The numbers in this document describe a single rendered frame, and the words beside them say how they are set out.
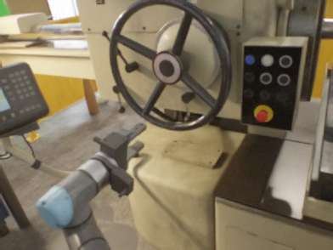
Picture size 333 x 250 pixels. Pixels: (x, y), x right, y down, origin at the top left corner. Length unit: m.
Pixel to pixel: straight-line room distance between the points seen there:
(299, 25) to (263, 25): 0.13
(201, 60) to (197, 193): 0.74
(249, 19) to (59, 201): 0.69
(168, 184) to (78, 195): 0.87
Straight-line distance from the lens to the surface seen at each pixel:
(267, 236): 1.36
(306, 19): 0.95
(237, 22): 0.87
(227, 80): 0.66
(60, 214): 0.57
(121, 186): 0.63
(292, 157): 1.58
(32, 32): 2.11
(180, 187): 1.38
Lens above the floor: 1.51
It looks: 28 degrees down
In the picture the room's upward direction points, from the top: 7 degrees counter-clockwise
